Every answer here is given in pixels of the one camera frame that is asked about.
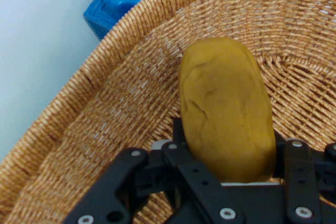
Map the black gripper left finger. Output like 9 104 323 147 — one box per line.
62 118 246 224

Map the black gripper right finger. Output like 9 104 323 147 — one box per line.
272 132 336 224

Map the yellow potato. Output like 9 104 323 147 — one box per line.
178 37 277 183

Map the woven wicker basket with handle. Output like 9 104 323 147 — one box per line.
0 0 336 224

